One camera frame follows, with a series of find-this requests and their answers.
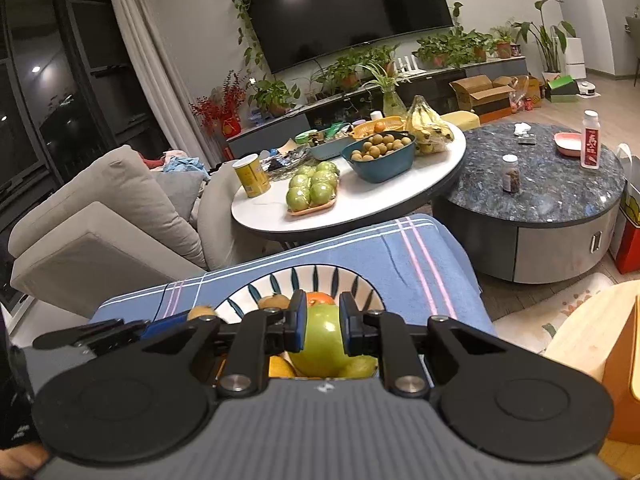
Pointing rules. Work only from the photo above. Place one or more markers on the dark teal basin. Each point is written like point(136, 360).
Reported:
point(382, 167)

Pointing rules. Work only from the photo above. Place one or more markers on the red berry branch decoration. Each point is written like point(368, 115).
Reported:
point(220, 107)

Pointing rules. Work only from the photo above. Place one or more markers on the white round coffee table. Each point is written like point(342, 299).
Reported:
point(380, 205)

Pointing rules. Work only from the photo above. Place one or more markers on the green box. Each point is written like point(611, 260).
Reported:
point(562, 89)

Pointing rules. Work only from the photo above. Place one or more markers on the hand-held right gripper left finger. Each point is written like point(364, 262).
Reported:
point(298, 321)

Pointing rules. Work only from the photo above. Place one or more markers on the brown kiwi fruit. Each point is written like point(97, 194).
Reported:
point(201, 312)
point(274, 302)

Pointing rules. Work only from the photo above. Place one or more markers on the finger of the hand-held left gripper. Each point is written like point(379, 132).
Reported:
point(167, 324)

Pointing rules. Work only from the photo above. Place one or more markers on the deep orange tangerine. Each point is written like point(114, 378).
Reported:
point(320, 299)

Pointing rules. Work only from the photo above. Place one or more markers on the beige curtain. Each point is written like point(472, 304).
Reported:
point(150, 60)

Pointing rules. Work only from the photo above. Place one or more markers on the bunch of bananas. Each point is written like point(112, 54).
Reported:
point(427, 125)

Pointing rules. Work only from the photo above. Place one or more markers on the red snack bag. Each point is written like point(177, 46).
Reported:
point(521, 101)

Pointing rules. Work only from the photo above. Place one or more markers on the white air purifier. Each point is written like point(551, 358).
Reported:
point(575, 60)

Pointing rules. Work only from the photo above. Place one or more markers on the small green bowl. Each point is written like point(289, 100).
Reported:
point(306, 137)

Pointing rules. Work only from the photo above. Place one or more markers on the potted green plant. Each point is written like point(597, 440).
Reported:
point(347, 72)
point(475, 45)
point(274, 97)
point(435, 50)
point(382, 60)
point(504, 45)

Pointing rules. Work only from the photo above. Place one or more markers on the small cardboard box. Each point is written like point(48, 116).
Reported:
point(530, 90)

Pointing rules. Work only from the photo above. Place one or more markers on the dark window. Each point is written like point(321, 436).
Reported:
point(60, 110)

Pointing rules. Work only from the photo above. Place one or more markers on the pile of clothes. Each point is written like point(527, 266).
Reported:
point(175, 162)

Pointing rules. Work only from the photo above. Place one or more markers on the tall large-leaf plant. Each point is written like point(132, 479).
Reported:
point(547, 40)

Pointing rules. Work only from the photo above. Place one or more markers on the white robot vacuum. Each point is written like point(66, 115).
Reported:
point(586, 88)

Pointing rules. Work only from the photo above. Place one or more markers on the round wooden side table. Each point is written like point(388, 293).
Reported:
point(575, 330)

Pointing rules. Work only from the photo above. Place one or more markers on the silver foil packets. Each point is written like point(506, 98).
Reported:
point(290, 159)

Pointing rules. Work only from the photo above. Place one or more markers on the yellow pouf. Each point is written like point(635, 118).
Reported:
point(460, 120)

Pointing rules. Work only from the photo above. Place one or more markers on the white bottle red label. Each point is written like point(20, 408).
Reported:
point(590, 142)

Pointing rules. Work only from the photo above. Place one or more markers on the orange storage box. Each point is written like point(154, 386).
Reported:
point(625, 370)

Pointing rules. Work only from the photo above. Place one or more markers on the glass vase with plant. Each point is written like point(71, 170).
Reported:
point(392, 100)

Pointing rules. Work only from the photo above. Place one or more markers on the yellow can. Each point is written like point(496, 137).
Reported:
point(252, 177)

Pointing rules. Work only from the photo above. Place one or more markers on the open cardboard box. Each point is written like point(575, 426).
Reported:
point(480, 92)

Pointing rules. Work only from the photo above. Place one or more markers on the tray of green apples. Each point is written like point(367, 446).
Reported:
point(312, 187)

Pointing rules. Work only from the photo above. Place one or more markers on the blue plaid tablecloth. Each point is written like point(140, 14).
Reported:
point(425, 260)

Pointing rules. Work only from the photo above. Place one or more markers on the pile of brown longans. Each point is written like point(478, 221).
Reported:
point(382, 146)

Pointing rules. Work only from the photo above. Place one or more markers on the white tissue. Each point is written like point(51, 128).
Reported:
point(521, 128)

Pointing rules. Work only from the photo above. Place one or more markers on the dark marble round table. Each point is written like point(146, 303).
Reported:
point(550, 185)

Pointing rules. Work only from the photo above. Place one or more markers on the yellow lemon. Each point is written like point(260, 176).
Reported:
point(360, 369)

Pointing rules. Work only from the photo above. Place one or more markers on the glass spice jar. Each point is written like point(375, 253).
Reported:
point(510, 177)

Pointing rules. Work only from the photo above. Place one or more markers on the light teal basket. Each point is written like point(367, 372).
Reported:
point(330, 146)

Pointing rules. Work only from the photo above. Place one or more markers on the red and white shopping bag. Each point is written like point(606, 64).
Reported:
point(629, 220)

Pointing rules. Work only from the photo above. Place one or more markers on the small orange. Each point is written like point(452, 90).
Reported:
point(281, 367)

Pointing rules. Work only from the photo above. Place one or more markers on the beige sofa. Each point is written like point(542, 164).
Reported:
point(110, 220)

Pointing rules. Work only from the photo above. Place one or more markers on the person's left hand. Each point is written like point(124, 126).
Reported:
point(20, 460)

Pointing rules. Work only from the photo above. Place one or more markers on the wall television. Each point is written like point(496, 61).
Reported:
point(345, 10)

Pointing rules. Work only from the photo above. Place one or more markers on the pink dish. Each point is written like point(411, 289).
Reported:
point(567, 144)

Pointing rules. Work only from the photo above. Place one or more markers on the patterned rug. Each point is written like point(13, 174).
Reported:
point(540, 310)

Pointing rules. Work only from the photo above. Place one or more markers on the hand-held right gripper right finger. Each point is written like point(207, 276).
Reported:
point(348, 327)

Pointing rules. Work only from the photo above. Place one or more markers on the orange basket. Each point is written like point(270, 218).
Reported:
point(377, 127)

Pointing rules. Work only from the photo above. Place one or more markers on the white picket ornament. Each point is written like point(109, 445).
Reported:
point(406, 64)

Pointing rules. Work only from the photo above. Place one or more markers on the striped white ceramic bowl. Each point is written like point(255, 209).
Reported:
point(240, 300)

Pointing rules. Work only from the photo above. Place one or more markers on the large green apple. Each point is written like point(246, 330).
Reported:
point(325, 340)

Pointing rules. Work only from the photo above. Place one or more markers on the dark television cabinet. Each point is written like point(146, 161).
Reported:
point(270, 132)

